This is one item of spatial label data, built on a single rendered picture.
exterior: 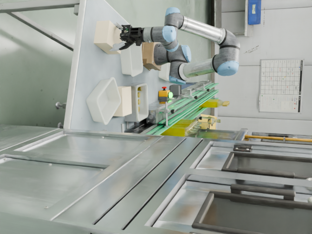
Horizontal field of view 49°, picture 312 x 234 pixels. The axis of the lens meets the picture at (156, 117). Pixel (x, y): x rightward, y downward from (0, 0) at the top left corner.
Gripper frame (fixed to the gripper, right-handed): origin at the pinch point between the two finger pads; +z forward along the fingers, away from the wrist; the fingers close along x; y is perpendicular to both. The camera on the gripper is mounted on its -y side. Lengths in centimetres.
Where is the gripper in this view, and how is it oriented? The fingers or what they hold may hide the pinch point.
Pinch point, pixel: (111, 37)
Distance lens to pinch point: 186.5
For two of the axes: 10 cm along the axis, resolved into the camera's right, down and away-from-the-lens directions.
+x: -1.1, 9.8, -1.5
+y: -3.4, -1.8, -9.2
